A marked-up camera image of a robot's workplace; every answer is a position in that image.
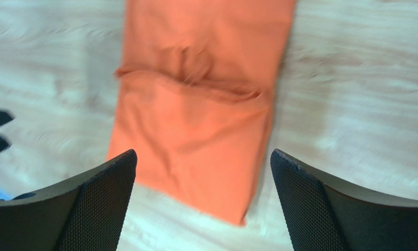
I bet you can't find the orange t shirt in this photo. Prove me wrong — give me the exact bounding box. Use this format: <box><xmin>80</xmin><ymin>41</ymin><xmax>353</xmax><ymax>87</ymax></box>
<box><xmin>107</xmin><ymin>0</ymin><xmax>296</xmax><ymax>226</ymax></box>

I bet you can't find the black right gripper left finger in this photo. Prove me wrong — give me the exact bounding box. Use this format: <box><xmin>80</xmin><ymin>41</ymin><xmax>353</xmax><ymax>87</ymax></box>
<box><xmin>0</xmin><ymin>150</ymin><xmax>138</xmax><ymax>251</ymax></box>

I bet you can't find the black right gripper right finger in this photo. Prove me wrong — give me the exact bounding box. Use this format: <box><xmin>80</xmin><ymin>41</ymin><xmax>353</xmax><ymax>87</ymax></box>
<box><xmin>270</xmin><ymin>149</ymin><xmax>418</xmax><ymax>250</ymax></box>

